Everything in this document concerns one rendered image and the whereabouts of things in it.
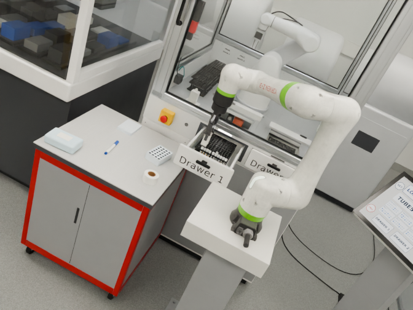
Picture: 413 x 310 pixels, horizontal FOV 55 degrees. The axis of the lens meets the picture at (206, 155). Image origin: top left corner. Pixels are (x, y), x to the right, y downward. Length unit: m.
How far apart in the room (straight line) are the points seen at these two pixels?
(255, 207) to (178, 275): 1.06
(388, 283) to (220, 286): 0.79
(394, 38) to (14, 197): 2.31
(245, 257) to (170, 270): 1.01
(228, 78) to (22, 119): 1.31
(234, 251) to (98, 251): 0.77
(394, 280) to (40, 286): 1.76
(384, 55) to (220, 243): 1.09
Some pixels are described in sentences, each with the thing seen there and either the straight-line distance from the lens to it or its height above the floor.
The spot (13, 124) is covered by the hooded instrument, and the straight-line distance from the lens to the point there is 2.61.
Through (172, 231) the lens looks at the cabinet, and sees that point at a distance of 2.59.
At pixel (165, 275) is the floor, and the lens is 2.52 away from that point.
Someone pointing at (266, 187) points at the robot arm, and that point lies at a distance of 1.58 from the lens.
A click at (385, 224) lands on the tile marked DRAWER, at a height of 1.01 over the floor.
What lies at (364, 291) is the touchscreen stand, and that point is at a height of 0.63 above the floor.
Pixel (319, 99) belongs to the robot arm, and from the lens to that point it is 1.46.
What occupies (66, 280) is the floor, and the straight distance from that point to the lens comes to 2.36.
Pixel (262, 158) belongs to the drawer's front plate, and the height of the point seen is 0.91.
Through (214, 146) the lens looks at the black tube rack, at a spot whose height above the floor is 0.90.
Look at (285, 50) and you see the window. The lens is 1.97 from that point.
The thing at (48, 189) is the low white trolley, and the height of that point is 0.53.
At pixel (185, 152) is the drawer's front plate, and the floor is 0.90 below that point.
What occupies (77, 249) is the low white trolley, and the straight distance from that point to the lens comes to 2.16.
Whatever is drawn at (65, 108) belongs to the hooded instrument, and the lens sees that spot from 2.32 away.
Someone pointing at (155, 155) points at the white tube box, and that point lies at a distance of 1.98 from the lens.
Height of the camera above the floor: 1.87
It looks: 30 degrees down
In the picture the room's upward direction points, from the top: 23 degrees clockwise
